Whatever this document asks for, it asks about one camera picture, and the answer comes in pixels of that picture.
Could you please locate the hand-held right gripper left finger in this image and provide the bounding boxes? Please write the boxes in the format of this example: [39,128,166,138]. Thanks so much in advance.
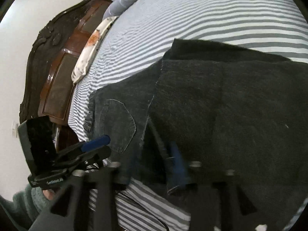
[31,162,130,231]

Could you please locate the floral pillow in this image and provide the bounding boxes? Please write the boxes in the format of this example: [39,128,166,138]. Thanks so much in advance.
[72,16,120,85]

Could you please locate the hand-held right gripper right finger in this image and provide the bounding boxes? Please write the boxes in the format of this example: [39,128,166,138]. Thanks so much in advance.
[168,141,257,231]

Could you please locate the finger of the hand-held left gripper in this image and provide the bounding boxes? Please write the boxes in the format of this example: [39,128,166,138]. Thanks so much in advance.
[56,135,111,155]
[55,146,112,172]

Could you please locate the person's left hand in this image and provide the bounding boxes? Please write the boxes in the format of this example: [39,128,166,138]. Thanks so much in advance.
[42,188,59,202]

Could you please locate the person's left forearm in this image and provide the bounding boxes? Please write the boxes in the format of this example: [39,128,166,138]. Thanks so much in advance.
[0,184,53,231]

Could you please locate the dark wooden headboard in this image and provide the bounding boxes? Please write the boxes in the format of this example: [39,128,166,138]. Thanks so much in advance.
[19,0,114,148]

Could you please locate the dark grey denim pants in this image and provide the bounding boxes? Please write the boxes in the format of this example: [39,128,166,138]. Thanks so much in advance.
[83,38,308,224]

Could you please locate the grey striped bed sheet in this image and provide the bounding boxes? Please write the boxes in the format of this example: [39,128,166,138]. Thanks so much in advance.
[68,0,308,231]

